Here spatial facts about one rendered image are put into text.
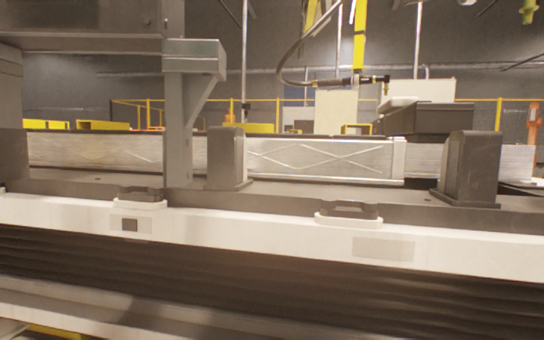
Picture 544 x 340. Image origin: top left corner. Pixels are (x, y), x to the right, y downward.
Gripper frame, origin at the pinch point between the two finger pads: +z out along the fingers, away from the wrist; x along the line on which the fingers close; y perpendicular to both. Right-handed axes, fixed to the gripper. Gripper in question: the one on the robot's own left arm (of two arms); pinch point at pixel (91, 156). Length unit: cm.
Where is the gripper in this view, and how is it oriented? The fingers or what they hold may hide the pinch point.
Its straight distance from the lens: 25.1
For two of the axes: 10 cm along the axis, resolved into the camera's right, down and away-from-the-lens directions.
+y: 0.1, -1.1, 9.9
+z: -0.3, 9.9, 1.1
